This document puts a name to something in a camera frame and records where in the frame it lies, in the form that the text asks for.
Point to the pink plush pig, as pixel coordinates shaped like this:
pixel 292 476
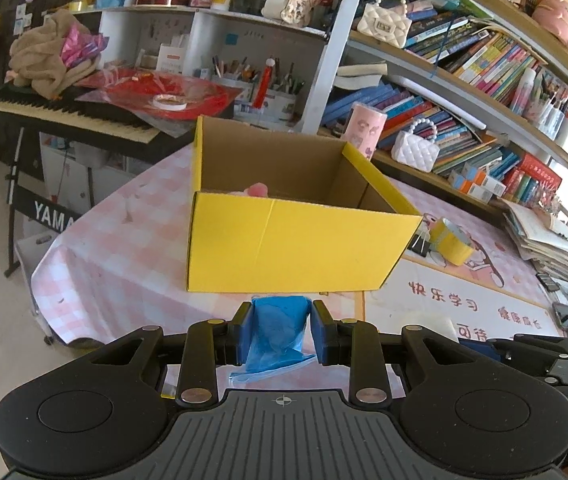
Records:
pixel 254 190

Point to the white quilted pearl handbag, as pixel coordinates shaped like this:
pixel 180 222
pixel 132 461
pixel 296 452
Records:
pixel 414 152

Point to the white bookshelf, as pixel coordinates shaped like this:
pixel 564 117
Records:
pixel 336 60

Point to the row of red books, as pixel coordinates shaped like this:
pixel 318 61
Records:
pixel 531 180

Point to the black piano stand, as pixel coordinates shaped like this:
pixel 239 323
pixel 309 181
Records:
pixel 39 210

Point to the group of markers in holders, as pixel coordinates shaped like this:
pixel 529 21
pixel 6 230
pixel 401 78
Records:
pixel 559 112

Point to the black binder clip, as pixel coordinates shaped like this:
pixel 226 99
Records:
pixel 418 246

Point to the white box red stripe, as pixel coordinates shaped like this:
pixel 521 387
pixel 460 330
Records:
pixel 170 59

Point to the pink cylinder container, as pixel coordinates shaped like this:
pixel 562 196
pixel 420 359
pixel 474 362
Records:
pixel 363 132

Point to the stack of papers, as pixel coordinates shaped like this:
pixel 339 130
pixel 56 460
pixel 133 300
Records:
pixel 544 240

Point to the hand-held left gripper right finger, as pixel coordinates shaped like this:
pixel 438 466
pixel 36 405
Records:
pixel 320 332

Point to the black electric piano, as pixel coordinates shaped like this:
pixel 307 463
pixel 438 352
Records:
pixel 64 115

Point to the pink foil wrap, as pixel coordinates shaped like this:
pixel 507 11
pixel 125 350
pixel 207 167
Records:
pixel 81 45

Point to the red tassel ornament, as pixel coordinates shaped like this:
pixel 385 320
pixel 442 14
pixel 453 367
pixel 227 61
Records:
pixel 264 85

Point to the blue plastic packet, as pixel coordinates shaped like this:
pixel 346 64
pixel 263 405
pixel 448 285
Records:
pixel 276 332

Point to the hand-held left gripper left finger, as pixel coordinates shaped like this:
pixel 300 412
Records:
pixel 245 332

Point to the cream quilted handbag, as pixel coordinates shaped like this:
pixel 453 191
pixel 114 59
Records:
pixel 381 22

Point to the row of slanted books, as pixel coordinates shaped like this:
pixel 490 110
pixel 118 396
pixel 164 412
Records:
pixel 444 135

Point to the white pen holder with pens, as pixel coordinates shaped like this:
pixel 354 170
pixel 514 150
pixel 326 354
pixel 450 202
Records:
pixel 284 102

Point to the white tape roll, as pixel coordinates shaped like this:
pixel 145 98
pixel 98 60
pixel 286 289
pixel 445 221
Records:
pixel 169 103

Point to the pink plush toy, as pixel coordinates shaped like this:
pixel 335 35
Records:
pixel 559 20

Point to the yellow cardboard box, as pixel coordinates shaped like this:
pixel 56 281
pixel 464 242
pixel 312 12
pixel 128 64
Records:
pixel 284 250

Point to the brown plush with pink ribbon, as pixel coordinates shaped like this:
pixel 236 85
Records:
pixel 39 62

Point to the orange blue small box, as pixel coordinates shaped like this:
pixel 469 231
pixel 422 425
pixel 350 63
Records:
pixel 484 175
pixel 466 185

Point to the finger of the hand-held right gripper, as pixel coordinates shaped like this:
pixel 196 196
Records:
pixel 514 350

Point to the yellow tape roll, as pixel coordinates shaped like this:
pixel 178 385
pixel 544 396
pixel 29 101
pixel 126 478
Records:
pixel 451 247

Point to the row of upright books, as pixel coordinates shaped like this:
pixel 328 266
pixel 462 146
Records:
pixel 489 57

